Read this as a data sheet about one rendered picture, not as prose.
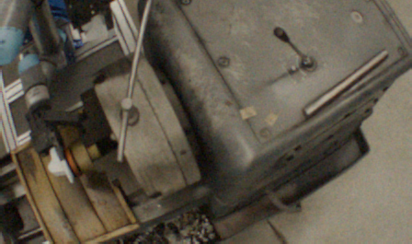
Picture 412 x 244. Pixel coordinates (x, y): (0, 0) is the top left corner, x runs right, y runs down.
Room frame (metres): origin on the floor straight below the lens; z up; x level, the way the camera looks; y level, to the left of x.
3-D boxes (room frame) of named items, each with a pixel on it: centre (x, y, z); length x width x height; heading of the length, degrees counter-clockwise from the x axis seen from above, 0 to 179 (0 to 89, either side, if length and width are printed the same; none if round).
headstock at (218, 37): (0.54, -0.19, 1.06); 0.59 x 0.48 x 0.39; 122
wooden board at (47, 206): (0.17, 0.37, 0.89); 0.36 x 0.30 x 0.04; 32
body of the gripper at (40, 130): (0.28, 0.39, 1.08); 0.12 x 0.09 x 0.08; 31
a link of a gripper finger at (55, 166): (0.19, 0.34, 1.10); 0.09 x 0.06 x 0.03; 31
